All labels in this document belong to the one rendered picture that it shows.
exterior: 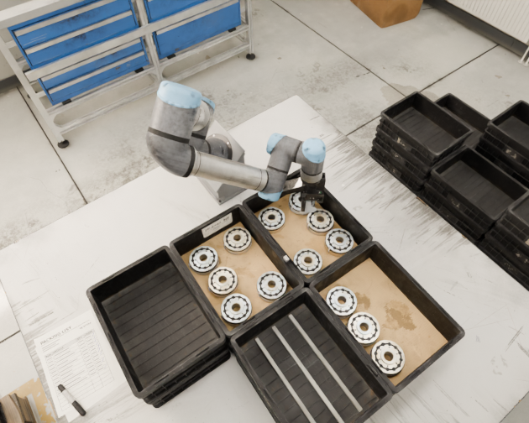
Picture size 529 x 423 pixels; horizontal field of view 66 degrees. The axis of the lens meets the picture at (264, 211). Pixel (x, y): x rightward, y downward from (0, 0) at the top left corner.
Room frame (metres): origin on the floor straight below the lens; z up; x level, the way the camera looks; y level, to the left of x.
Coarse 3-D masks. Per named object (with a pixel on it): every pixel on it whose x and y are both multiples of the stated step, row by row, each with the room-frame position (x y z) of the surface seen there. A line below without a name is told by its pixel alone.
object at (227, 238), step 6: (234, 228) 0.78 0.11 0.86; (240, 228) 0.78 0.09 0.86; (228, 234) 0.76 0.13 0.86; (246, 234) 0.76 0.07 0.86; (228, 240) 0.73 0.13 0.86; (246, 240) 0.73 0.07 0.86; (228, 246) 0.71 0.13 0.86; (234, 246) 0.71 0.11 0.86; (240, 246) 0.71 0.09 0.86; (246, 246) 0.70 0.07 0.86
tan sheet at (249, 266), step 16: (240, 224) 0.82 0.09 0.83; (208, 240) 0.75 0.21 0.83; (224, 256) 0.68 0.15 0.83; (240, 256) 0.68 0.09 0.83; (256, 256) 0.68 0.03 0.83; (192, 272) 0.62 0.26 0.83; (240, 272) 0.62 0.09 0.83; (256, 272) 0.62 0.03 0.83; (240, 288) 0.56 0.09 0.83; (256, 288) 0.56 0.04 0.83; (288, 288) 0.55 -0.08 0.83; (256, 304) 0.50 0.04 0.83
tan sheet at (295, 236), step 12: (276, 204) 0.91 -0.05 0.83; (288, 216) 0.85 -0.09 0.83; (300, 216) 0.85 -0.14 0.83; (288, 228) 0.79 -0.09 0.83; (300, 228) 0.79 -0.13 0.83; (276, 240) 0.74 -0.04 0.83; (288, 240) 0.74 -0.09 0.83; (300, 240) 0.74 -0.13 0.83; (312, 240) 0.74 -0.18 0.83; (324, 240) 0.74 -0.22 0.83; (288, 252) 0.69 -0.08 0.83; (324, 252) 0.69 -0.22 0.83; (324, 264) 0.64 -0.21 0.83
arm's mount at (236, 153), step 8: (216, 120) 1.26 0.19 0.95; (216, 128) 1.22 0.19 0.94; (224, 128) 1.21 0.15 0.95; (208, 136) 1.21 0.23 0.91; (216, 136) 1.19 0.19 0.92; (224, 136) 1.17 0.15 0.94; (232, 144) 1.13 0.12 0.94; (232, 152) 1.10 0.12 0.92; (240, 152) 1.09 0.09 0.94; (240, 160) 1.07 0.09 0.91; (208, 184) 1.07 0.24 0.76; (216, 184) 1.02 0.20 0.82; (224, 184) 1.02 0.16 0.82; (216, 192) 1.02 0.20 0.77; (224, 192) 1.02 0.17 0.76; (232, 192) 1.04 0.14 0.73; (240, 192) 1.06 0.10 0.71; (216, 200) 1.02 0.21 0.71; (224, 200) 1.02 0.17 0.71
